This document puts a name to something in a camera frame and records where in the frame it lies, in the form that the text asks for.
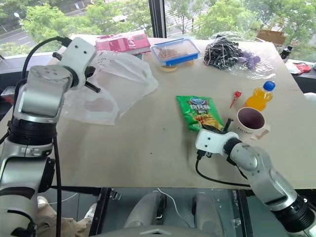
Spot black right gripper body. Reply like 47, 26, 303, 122
202, 124, 226, 136

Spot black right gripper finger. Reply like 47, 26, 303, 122
223, 118, 234, 135

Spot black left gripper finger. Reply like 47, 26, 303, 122
84, 82, 101, 93

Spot green snack bag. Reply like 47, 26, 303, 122
176, 95, 225, 132

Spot white plastic bag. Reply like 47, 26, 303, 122
61, 50, 159, 125

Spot clear bag of black items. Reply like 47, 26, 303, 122
203, 33, 277, 80

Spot white mug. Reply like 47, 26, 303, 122
237, 107, 271, 142

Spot red lollipop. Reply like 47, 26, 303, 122
229, 90, 243, 109

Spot orange juice bottle blue cap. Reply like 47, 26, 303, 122
244, 80, 277, 112

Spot pink box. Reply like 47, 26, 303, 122
95, 31, 152, 55

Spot purple object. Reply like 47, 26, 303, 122
240, 49, 261, 70

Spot beige tape roll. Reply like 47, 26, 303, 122
159, 60, 196, 73

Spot clear container with blue lid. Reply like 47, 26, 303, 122
150, 39, 201, 67

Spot small black device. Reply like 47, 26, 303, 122
281, 45, 295, 60

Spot red packet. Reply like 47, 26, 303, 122
293, 62, 313, 74

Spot brown cardboard box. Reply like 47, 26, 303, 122
256, 29, 287, 45

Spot beige trousers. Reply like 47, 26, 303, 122
36, 203, 92, 237

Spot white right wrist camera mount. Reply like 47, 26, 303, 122
196, 130, 239, 156

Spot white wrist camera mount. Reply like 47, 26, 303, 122
196, 130, 239, 156
58, 37, 97, 90

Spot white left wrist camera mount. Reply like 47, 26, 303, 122
58, 37, 97, 90

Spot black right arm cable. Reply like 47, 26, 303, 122
196, 150, 251, 188

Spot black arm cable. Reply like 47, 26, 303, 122
21, 36, 72, 237
196, 150, 251, 188

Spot thin white cable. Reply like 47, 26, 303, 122
157, 187, 196, 228

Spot black window frame post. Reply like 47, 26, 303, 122
148, 0, 167, 39

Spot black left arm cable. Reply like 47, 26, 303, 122
21, 36, 72, 237

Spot black table frame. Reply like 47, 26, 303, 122
50, 185, 119, 237

